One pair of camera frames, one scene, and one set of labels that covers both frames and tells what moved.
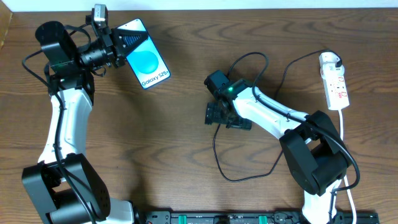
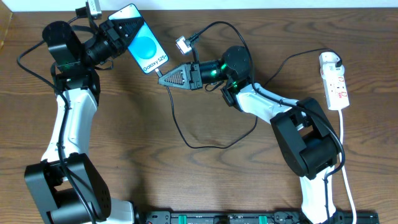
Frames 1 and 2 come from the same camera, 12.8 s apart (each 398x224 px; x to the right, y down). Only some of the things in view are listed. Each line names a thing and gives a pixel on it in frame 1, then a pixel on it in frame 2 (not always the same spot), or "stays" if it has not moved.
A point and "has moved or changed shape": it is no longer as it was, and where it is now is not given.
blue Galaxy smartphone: x=145 y=59 has moved or changed shape
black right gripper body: x=216 y=112 -> x=195 y=75
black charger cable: x=223 y=177 -> x=263 y=85
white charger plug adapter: x=328 y=62 stays
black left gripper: x=112 y=48 -> x=112 y=35
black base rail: x=199 y=217 stays
